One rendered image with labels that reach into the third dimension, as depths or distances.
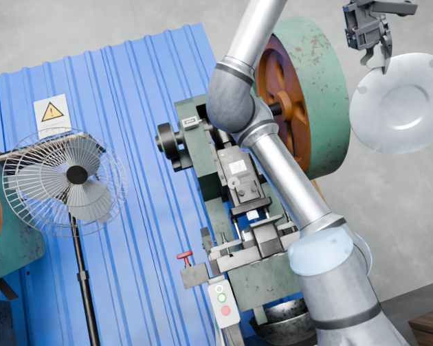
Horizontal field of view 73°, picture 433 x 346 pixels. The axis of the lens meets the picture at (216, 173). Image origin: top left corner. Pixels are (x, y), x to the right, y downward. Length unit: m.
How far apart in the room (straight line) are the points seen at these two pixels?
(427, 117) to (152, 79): 2.52
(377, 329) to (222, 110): 0.50
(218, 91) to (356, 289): 0.46
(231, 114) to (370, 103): 0.46
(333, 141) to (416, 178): 1.91
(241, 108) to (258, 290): 0.71
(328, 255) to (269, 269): 0.64
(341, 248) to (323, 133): 0.79
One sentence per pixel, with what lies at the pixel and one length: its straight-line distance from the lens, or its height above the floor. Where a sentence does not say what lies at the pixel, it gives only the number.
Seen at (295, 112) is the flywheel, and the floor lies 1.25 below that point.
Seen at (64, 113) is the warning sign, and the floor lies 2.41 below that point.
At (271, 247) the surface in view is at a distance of 1.23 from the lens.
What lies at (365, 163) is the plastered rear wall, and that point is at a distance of 2.99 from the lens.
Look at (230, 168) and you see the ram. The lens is 1.37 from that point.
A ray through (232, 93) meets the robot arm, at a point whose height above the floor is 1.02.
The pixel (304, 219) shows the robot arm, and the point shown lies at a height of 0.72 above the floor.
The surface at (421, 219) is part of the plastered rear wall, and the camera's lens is 3.10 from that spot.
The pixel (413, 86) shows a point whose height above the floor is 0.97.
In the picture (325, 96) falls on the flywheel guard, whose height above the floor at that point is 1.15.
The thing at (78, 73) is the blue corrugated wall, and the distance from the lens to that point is 3.38.
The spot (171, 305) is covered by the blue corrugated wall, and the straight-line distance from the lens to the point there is 2.53.
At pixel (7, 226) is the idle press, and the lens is 2.07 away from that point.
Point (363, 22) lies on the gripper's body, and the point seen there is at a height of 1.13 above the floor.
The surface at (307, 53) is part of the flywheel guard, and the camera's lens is 1.30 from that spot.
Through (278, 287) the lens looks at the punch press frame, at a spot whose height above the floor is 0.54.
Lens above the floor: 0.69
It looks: 16 degrees up
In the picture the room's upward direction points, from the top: 19 degrees counter-clockwise
